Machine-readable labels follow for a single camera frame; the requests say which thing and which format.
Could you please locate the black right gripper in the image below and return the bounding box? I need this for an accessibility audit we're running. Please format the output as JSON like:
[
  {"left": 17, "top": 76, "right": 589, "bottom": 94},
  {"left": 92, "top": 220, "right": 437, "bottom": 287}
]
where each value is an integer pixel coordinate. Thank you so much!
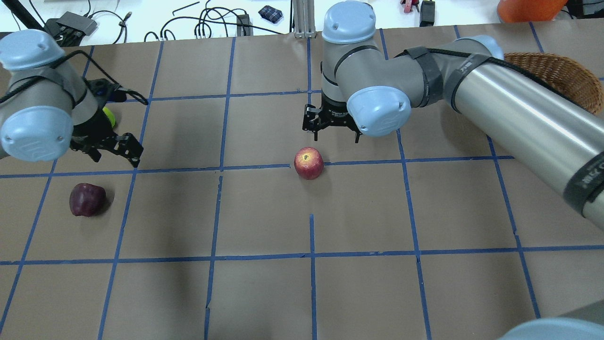
[{"left": 302, "top": 93, "right": 362, "bottom": 144}]

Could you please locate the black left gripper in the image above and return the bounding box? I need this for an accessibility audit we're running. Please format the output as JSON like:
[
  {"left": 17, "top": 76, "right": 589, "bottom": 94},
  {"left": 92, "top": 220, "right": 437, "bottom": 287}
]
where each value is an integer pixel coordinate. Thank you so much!
[{"left": 71, "top": 79, "right": 144, "bottom": 168}]

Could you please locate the red yellow apple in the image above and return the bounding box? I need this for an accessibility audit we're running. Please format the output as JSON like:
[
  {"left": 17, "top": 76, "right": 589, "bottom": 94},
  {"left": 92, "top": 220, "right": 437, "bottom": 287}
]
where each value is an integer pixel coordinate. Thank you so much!
[{"left": 294, "top": 147, "right": 325, "bottom": 180}]

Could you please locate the dark red apple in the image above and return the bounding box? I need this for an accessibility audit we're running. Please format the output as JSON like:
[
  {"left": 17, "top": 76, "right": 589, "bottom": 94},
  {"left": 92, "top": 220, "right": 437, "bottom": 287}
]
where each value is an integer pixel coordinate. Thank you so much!
[{"left": 69, "top": 183, "right": 107, "bottom": 217}]

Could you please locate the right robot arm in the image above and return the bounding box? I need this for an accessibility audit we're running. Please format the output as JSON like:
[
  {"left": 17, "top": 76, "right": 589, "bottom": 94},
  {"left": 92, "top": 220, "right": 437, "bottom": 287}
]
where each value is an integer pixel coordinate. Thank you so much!
[{"left": 302, "top": 0, "right": 604, "bottom": 228}]

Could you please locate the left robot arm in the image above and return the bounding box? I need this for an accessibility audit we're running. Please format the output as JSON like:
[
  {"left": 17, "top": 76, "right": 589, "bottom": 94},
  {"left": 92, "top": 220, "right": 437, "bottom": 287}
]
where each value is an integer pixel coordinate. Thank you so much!
[{"left": 0, "top": 29, "right": 148, "bottom": 168}]

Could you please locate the woven wicker basket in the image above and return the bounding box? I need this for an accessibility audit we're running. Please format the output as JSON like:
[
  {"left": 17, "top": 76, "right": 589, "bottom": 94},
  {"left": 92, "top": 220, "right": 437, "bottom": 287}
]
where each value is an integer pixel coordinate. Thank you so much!
[{"left": 504, "top": 52, "right": 603, "bottom": 116}]

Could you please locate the green apple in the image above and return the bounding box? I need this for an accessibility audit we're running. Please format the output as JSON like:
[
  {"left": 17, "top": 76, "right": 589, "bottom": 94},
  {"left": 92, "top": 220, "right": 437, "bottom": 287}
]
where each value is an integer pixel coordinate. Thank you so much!
[{"left": 103, "top": 106, "right": 117, "bottom": 129}]

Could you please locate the orange bucket with grey lid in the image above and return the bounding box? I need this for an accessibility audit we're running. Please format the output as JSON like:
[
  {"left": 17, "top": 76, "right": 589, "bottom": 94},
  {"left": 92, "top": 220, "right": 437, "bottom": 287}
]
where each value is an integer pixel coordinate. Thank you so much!
[{"left": 496, "top": 0, "right": 567, "bottom": 23}]

